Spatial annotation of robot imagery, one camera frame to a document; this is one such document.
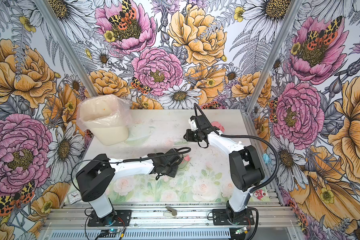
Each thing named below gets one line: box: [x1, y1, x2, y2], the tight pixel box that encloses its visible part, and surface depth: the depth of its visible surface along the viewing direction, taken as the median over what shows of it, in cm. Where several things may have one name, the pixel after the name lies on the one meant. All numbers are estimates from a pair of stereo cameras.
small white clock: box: [66, 190, 83, 205], surface depth 81 cm
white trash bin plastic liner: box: [76, 94, 132, 146], surface depth 94 cm
